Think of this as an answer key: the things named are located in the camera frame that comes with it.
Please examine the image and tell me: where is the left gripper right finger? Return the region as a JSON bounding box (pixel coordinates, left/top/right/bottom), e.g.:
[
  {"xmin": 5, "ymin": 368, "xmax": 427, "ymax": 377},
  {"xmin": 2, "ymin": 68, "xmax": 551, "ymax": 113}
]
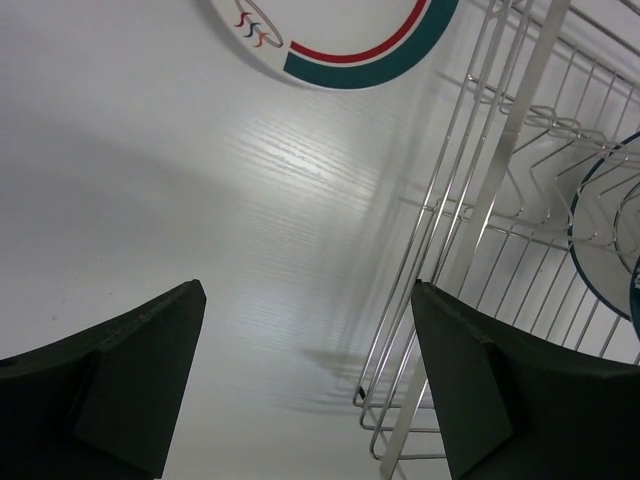
[{"xmin": 411, "ymin": 281, "xmax": 639, "ymax": 479}]

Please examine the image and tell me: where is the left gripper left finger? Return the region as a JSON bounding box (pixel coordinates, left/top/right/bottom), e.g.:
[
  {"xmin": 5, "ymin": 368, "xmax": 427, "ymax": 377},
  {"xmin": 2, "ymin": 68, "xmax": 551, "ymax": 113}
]
[{"xmin": 1, "ymin": 279, "xmax": 207, "ymax": 479}]

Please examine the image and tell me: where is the green red rimmed plate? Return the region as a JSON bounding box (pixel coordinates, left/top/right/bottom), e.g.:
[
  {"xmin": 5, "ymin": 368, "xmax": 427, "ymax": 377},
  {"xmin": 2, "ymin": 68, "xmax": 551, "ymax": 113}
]
[
  {"xmin": 569, "ymin": 133, "xmax": 639, "ymax": 321},
  {"xmin": 193, "ymin": 1, "xmax": 459, "ymax": 92}
]

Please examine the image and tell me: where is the metal wire dish rack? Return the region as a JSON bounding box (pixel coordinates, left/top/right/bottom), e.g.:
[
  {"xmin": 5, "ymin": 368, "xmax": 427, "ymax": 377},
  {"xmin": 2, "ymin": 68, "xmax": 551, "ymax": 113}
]
[{"xmin": 353, "ymin": 1, "xmax": 639, "ymax": 479}]

